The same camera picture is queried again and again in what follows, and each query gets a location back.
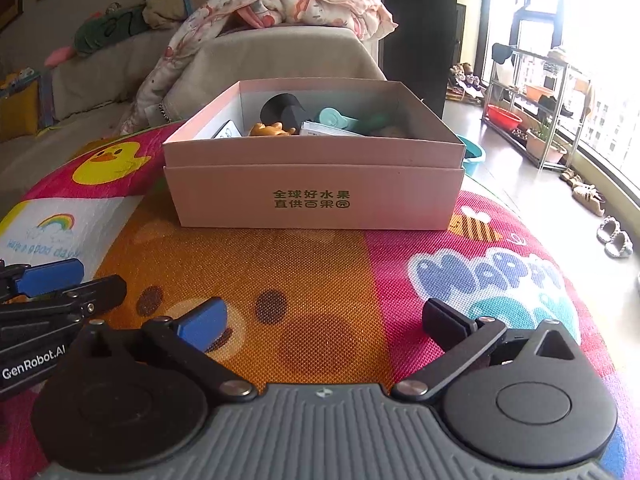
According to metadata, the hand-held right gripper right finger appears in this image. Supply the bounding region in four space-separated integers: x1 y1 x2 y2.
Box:
391 298 577 403

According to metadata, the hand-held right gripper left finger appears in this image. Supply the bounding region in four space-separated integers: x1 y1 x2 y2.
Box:
74 296 259 404

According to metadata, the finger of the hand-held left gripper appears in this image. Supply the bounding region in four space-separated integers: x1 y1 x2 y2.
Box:
0 258 85 302
0 274 128 330

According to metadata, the pink cardboard box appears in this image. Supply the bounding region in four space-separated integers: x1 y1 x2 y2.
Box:
162 78 469 231

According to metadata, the orange toy figure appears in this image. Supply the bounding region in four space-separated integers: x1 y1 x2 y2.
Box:
248 120 297 137

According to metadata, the small white box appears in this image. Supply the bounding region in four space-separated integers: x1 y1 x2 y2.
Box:
299 120 362 136

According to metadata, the teal plastic item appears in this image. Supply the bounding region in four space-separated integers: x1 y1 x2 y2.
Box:
318 106 362 134

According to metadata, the black cylindrical object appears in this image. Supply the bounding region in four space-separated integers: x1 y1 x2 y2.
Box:
259 93 307 134

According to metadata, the colourful printed play mat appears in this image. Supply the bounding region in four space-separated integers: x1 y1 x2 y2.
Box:
0 121 640 480

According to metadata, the teal plastic basin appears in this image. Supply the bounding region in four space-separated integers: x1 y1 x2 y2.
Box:
455 134 487 177

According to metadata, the yellow cushion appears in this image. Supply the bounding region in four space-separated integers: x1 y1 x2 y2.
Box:
0 79 41 144

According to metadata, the striped book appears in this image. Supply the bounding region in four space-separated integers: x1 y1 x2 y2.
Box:
38 67 55 132

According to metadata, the white shoe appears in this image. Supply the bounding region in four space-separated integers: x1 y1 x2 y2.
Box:
597 215 621 244
605 232 634 260

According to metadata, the potted plant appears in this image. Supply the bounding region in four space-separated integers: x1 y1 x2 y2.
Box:
525 122 569 164

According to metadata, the red plastic basin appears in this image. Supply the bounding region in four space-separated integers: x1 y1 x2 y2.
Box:
487 104 524 130

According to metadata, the pink soft item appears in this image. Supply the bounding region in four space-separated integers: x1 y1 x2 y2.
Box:
43 45 76 68

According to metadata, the metal shoe rack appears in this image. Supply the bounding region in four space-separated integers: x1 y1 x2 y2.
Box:
481 44 592 172

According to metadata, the pile of shoes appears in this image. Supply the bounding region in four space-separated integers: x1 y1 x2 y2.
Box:
446 62 485 104

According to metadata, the green plush toy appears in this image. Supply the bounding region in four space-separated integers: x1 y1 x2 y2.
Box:
73 4 152 57

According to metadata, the beige sofa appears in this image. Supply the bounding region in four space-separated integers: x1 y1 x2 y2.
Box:
0 24 387 182

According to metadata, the floral pink blanket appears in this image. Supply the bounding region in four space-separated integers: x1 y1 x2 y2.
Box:
119 0 399 137

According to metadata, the beige pillow with blue strap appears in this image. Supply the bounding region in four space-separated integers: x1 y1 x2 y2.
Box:
142 0 202 24

